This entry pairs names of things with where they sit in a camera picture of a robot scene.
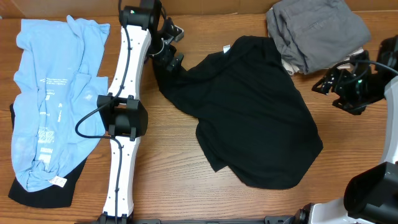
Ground black t-shirt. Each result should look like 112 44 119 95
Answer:
153 36 323 190

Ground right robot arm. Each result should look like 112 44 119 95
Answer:
278 37 397 224

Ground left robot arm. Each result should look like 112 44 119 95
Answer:
97 0 184 223

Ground folded white garment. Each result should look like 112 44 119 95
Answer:
267 7 366 77

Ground folded grey trousers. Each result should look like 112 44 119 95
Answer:
266 0 372 75

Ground light blue t-shirt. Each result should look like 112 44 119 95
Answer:
11 16 110 192

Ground black garment under pile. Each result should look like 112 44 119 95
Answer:
7 102 88 209

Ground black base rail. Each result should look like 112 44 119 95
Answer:
84 214 294 224

